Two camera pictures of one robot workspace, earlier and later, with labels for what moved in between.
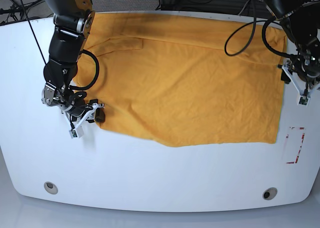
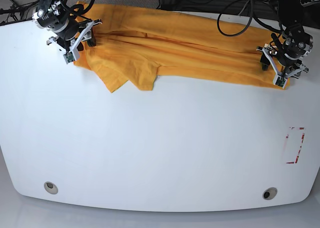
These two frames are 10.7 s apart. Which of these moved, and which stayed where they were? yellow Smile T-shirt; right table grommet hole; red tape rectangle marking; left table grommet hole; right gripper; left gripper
Moved: left gripper; right gripper; yellow Smile T-shirt
Stayed: left table grommet hole; right table grommet hole; red tape rectangle marking
